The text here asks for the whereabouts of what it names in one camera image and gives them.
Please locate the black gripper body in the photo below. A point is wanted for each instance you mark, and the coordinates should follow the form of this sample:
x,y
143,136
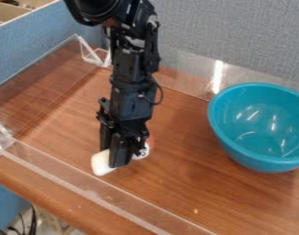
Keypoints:
x,y
129,108

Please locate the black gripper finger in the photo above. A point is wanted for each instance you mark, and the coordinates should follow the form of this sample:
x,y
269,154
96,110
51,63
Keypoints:
x,y
104,137
125,149

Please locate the white brown toy mushroom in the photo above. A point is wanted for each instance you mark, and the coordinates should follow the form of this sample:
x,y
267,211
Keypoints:
x,y
100,160

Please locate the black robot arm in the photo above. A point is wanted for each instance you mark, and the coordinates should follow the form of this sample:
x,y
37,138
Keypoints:
x,y
131,28

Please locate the blue plastic bowl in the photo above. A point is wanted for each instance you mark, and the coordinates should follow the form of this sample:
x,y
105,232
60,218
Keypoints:
x,y
253,117

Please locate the clear acrylic barrier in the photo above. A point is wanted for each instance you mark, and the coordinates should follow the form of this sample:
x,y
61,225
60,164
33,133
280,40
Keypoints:
x,y
187,190

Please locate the wooden shelf box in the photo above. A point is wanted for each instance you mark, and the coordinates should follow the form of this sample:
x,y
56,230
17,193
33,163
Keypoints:
x,y
13,9

